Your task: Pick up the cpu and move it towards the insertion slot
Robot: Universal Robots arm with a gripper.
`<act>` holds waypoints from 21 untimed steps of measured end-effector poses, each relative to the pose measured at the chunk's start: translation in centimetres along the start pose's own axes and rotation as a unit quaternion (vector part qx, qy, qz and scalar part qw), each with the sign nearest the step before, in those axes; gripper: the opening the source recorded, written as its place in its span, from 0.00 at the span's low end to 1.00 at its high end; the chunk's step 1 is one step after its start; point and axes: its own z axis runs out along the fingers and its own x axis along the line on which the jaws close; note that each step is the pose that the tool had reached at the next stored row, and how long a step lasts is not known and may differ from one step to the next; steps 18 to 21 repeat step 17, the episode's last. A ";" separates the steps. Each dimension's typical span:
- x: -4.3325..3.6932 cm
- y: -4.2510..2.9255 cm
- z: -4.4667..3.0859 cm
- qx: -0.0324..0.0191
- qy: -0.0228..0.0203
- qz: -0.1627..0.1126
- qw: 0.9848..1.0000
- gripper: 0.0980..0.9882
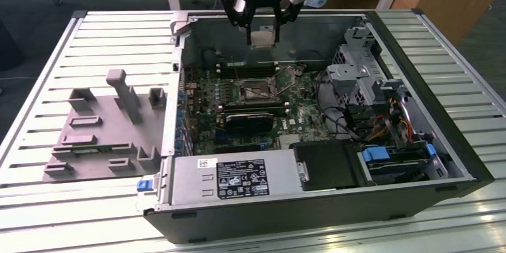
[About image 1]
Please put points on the blue latch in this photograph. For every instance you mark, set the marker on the blue latch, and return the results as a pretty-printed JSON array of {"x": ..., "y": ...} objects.
[{"x": 144, "y": 184}]

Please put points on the green RAM stick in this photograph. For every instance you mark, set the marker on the green RAM stick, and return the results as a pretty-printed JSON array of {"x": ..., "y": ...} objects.
[{"x": 102, "y": 148}]

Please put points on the hard disk in blue carrier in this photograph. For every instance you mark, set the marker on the hard disk in blue carrier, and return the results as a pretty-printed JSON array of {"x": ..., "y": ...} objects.
[{"x": 372, "y": 154}]

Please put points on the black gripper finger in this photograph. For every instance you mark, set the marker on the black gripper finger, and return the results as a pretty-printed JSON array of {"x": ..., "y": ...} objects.
[
  {"x": 236, "y": 13},
  {"x": 285, "y": 13}
]

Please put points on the black graphics card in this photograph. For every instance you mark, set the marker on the black graphics card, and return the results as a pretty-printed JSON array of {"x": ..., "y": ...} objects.
[{"x": 248, "y": 125}]

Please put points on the silver metal drive cage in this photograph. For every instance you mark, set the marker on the silver metal drive cage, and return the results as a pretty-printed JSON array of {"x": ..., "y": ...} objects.
[{"x": 351, "y": 84}]

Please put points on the silver square CPU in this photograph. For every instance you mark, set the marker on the silver square CPU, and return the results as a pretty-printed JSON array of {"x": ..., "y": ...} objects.
[{"x": 263, "y": 39}]

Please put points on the grey parts rack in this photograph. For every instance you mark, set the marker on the grey parts rack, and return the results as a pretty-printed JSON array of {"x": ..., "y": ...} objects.
[{"x": 102, "y": 122}]

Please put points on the metal locking lever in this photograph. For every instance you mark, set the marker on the metal locking lever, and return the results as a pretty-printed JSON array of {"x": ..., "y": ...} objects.
[{"x": 236, "y": 72}]

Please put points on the CPU socket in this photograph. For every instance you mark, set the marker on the CPU socket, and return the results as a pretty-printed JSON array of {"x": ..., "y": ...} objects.
[{"x": 252, "y": 89}]

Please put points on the silver power supply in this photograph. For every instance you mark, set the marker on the silver power supply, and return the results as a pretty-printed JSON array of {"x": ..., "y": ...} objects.
[{"x": 189, "y": 182}]

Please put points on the black RAM slot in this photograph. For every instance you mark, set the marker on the black RAM slot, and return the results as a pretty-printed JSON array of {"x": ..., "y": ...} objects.
[
  {"x": 247, "y": 73},
  {"x": 259, "y": 110},
  {"x": 256, "y": 105},
  {"x": 244, "y": 64}
]

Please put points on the silver chipset heatsink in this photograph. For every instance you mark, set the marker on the silver chipset heatsink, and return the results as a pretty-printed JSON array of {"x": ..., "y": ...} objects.
[{"x": 289, "y": 141}]

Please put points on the green motherboard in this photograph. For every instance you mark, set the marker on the green motherboard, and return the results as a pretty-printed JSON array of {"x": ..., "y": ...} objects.
[{"x": 209, "y": 134}]

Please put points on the black open PC case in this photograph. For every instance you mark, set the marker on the black open PC case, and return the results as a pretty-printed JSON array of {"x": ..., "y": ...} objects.
[{"x": 276, "y": 223}]

